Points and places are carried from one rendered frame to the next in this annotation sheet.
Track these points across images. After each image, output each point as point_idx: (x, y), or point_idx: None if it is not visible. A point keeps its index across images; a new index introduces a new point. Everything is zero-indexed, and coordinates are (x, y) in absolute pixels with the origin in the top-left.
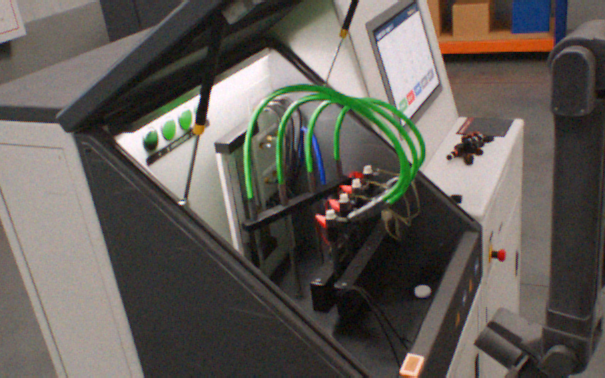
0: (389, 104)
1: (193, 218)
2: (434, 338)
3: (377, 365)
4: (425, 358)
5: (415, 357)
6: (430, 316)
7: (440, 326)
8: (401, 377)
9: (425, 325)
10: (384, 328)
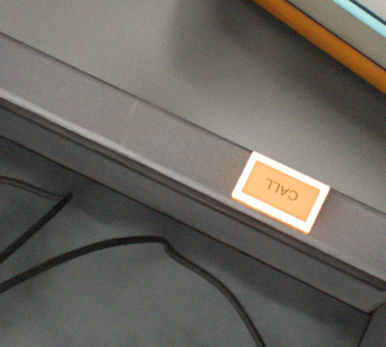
0: None
1: None
2: (146, 103)
3: (46, 311)
4: (236, 148)
5: (255, 174)
6: (33, 93)
7: (88, 74)
8: (312, 234)
9: (78, 118)
10: (65, 253)
